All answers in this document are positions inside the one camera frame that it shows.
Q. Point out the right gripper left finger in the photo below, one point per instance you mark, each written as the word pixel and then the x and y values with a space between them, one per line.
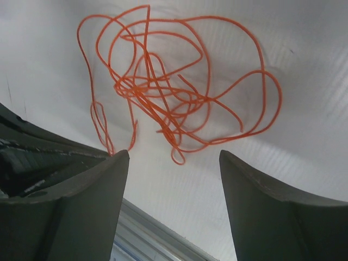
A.
pixel 73 220

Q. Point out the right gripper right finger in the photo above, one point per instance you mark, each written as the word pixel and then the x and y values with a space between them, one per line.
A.
pixel 271 220

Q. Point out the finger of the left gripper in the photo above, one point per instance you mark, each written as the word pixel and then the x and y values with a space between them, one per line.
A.
pixel 33 158

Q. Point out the aluminium mounting rail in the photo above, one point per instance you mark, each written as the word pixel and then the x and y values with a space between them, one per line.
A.
pixel 141 237

